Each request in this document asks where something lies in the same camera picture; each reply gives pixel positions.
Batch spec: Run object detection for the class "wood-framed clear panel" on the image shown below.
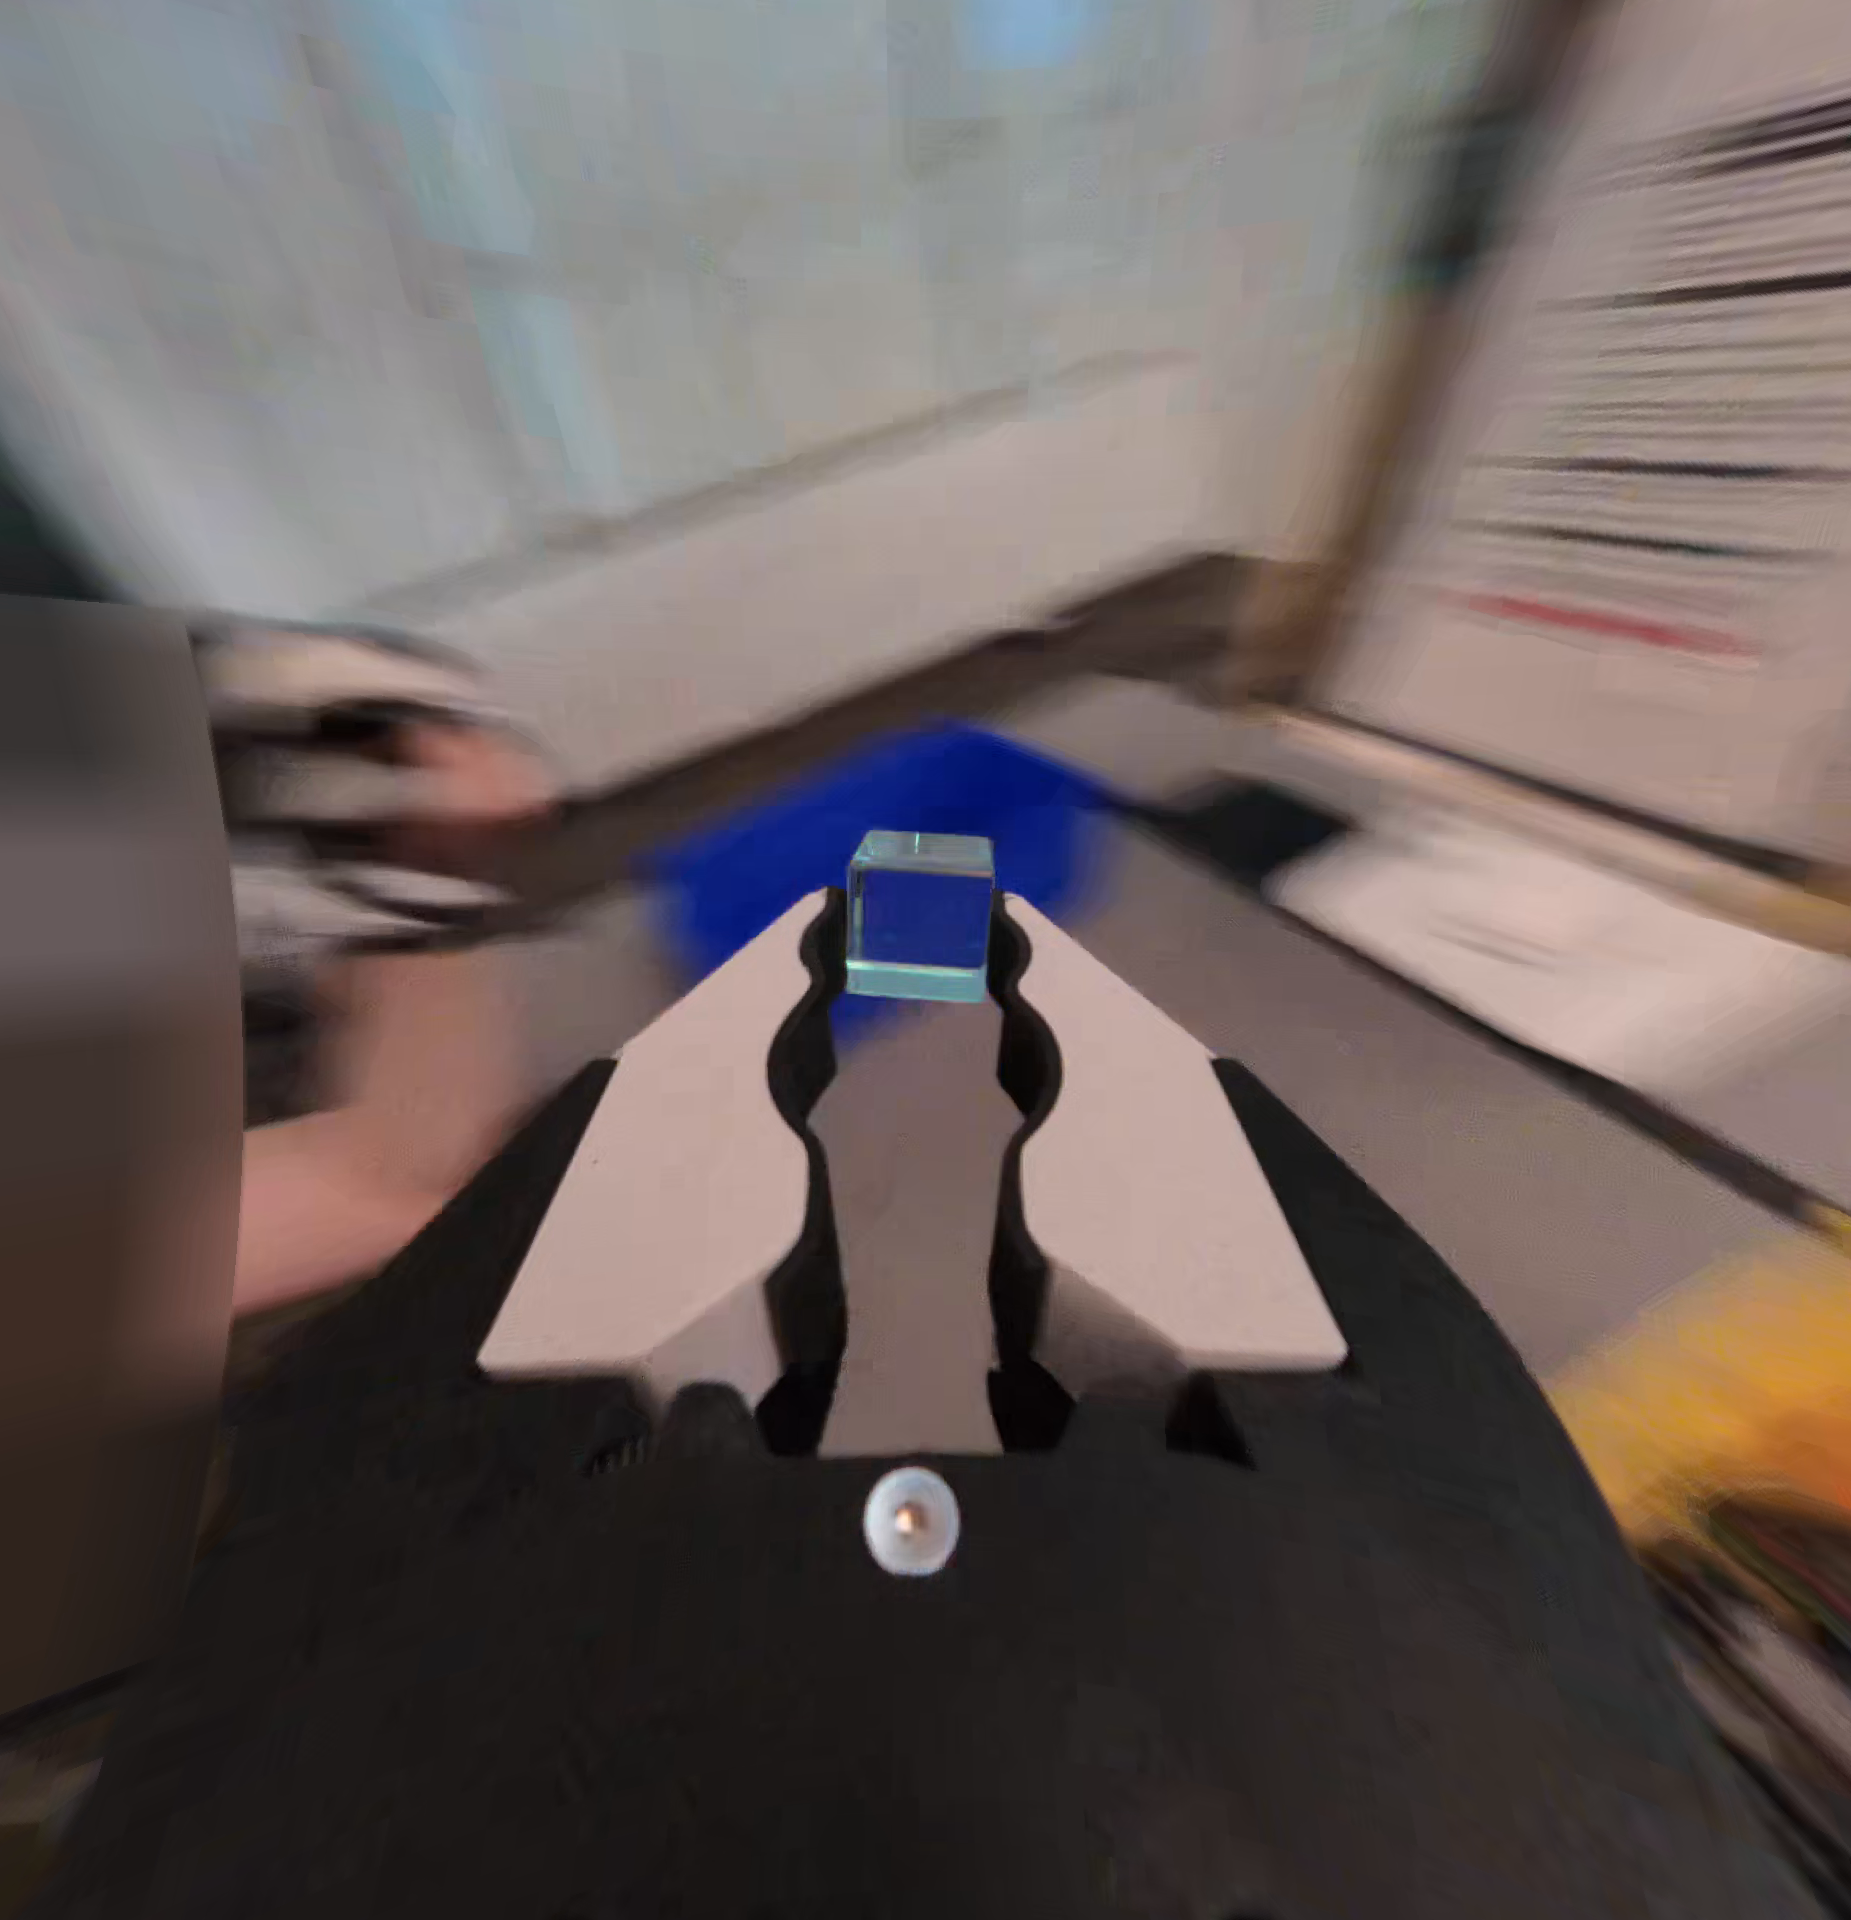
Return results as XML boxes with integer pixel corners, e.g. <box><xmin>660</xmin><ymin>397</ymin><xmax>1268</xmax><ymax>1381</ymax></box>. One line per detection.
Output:
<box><xmin>1225</xmin><ymin>0</ymin><xmax>1851</xmax><ymax>963</ymax></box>

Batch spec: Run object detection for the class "yellow plastic bin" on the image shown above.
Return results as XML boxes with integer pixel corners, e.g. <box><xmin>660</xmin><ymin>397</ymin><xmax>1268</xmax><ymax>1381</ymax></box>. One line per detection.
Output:
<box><xmin>1552</xmin><ymin>1238</ymin><xmax>1851</xmax><ymax>1577</ymax></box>

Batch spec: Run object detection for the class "blue plastic bin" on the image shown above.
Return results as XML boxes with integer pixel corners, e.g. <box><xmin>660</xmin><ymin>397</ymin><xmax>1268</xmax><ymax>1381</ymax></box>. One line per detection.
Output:
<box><xmin>637</xmin><ymin>721</ymin><xmax>1125</xmax><ymax>1041</ymax></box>

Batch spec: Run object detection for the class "person's left forearm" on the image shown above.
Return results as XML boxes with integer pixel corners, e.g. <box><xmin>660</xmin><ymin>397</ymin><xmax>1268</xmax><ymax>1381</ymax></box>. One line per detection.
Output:
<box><xmin>235</xmin><ymin>949</ymin><xmax>628</xmax><ymax>1325</ymax></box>

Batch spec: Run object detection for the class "white panel base plate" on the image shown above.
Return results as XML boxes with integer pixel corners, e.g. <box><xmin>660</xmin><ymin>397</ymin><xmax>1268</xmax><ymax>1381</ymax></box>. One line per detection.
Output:
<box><xmin>1266</xmin><ymin>822</ymin><xmax>1851</xmax><ymax>1119</ymax></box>

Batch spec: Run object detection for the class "clear glass cube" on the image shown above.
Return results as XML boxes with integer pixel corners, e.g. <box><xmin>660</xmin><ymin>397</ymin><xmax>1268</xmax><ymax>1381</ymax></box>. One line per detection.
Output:
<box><xmin>845</xmin><ymin>829</ymin><xmax>1000</xmax><ymax>1005</ymax></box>

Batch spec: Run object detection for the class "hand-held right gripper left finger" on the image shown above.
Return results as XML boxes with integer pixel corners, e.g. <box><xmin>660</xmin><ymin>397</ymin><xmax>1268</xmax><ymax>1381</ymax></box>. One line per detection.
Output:
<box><xmin>477</xmin><ymin>885</ymin><xmax>852</xmax><ymax>1408</ymax></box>

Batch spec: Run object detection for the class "person's left hand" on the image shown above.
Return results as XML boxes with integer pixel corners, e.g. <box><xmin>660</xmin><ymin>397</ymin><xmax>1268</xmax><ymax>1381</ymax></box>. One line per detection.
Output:
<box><xmin>403</xmin><ymin>724</ymin><xmax>570</xmax><ymax>864</ymax></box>

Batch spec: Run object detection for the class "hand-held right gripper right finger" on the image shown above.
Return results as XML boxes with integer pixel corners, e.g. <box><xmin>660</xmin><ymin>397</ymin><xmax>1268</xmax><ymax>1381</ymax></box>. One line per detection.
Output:
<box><xmin>989</xmin><ymin>889</ymin><xmax>1349</xmax><ymax>1408</ymax></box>

